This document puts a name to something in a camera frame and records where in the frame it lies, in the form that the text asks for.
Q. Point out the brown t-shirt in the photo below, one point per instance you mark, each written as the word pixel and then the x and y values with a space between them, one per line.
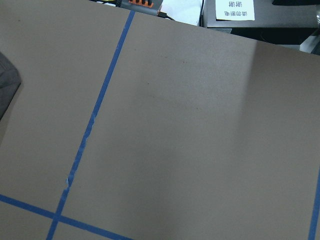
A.
pixel 10 81

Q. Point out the black box with label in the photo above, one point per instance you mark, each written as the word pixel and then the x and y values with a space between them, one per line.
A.
pixel 280 22

